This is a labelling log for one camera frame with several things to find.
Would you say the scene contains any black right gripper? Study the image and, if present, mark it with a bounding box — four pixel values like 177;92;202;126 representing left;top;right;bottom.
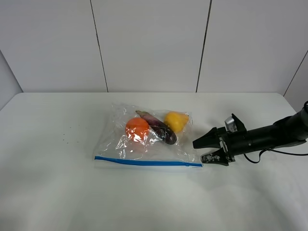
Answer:
192;114;248;166

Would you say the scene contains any clear zip bag blue strip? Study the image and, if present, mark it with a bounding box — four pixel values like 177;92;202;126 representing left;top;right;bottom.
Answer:
93;103;205;173

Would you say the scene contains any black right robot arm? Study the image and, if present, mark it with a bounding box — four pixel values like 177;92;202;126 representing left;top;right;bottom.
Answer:
192;108;308;166

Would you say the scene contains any yellow bell pepper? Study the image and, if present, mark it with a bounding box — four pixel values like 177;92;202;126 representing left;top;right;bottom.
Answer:
164;112;189;133

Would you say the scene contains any purple eggplant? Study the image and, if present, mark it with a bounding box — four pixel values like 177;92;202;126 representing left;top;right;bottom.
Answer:
135;110;177;145

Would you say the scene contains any orange fruit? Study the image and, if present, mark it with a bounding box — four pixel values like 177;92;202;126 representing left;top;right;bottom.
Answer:
125;117;150;143

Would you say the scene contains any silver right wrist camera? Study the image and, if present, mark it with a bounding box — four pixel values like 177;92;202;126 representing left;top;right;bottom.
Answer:
225;116;237;132

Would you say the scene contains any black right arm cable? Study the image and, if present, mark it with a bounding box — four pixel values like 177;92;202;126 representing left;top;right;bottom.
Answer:
244;148;308;164

